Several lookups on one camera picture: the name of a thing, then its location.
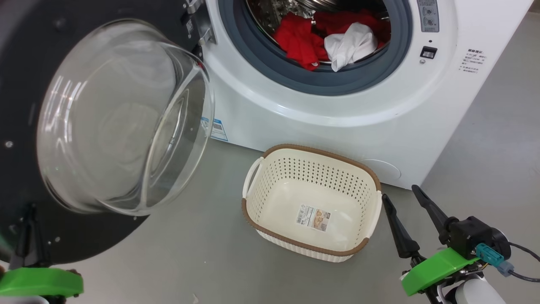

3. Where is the black text notice sticker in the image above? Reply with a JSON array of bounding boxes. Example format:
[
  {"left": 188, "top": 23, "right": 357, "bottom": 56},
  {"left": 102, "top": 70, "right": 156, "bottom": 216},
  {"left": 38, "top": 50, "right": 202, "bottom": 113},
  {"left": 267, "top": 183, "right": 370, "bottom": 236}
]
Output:
[{"left": 459, "top": 49, "right": 486, "bottom": 75}]

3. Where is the red garment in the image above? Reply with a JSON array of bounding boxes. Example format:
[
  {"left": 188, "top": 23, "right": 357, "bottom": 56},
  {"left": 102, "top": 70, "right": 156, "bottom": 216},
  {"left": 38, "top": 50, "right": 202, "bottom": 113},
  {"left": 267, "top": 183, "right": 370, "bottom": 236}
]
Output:
[{"left": 273, "top": 9, "right": 391, "bottom": 71}]

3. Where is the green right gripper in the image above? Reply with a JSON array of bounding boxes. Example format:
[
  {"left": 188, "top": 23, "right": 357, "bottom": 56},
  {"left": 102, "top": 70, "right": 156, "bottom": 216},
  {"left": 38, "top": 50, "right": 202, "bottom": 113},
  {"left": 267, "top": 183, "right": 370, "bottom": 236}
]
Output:
[{"left": 382, "top": 185, "right": 481, "bottom": 296}]

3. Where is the cream perforated basket brown rim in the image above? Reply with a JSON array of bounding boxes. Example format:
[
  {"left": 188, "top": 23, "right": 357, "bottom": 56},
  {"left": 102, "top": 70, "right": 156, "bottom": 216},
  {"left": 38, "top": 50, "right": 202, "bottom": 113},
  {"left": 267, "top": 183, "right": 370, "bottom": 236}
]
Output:
[{"left": 241, "top": 144, "right": 383, "bottom": 263}]

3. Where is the white front-load washing machine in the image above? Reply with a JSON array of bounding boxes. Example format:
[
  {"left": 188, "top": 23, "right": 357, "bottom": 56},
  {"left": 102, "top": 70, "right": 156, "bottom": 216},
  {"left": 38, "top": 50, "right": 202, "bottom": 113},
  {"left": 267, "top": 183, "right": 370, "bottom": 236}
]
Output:
[{"left": 181, "top": 0, "right": 534, "bottom": 190}]

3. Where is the white garment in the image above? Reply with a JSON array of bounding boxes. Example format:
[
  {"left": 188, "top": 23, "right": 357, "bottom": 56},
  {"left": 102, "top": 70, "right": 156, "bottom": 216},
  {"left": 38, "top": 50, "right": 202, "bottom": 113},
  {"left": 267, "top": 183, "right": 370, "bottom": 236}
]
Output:
[{"left": 324, "top": 22, "right": 378, "bottom": 72}]

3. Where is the stainless steel washing machine drum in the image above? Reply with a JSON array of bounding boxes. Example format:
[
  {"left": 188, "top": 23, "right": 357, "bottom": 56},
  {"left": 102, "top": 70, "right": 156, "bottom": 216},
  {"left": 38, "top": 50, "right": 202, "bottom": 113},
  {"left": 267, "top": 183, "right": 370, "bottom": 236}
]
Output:
[{"left": 246, "top": 0, "right": 391, "bottom": 65}]

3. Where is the white product label sticker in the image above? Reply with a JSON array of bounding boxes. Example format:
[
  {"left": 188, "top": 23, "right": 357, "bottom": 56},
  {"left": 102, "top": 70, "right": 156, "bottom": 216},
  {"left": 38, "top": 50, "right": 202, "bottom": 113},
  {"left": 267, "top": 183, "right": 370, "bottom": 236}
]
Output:
[{"left": 295, "top": 204, "right": 332, "bottom": 232}]

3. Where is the grey warning label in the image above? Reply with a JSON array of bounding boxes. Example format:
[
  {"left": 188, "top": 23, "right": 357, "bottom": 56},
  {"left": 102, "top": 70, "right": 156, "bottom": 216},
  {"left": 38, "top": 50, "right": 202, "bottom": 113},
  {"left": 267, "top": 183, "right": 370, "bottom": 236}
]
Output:
[{"left": 417, "top": 0, "right": 440, "bottom": 33}]

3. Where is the blue energy label sticker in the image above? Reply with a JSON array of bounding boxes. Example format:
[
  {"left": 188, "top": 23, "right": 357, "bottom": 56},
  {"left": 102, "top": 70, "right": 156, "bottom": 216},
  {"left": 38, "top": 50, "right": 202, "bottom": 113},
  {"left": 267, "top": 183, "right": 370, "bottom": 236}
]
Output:
[{"left": 200, "top": 117, "right": 229, "bottom": 142}]

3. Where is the teal cable connector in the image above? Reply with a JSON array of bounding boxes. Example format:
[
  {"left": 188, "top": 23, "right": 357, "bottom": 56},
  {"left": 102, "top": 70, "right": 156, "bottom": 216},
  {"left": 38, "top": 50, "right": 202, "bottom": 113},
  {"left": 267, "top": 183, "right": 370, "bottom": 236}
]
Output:
[{"left": 476, "top": 243, "right": 505, "bottom": 266}]

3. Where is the black round glass washer door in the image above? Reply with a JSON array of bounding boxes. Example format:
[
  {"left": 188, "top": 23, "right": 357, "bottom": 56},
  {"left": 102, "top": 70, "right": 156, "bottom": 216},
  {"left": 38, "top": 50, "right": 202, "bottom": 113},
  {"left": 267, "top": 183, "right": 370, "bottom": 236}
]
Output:
[{"left": 0, "top": 0, "right": 216, "bottom": 264}]

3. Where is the round white filter cover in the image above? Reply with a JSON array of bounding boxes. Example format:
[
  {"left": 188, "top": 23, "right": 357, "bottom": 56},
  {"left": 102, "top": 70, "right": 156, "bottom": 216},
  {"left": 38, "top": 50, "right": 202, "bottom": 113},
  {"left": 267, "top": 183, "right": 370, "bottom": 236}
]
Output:
[{"left": 359, "top": 159, "right": 402, "bottom": 181}]

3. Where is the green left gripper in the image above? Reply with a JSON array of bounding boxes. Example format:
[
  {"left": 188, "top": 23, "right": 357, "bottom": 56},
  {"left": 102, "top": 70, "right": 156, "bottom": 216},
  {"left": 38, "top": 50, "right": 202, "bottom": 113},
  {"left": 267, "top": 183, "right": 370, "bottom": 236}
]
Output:
[{"left": 0, "top": 205, "right": 84, "bottom": 298}]

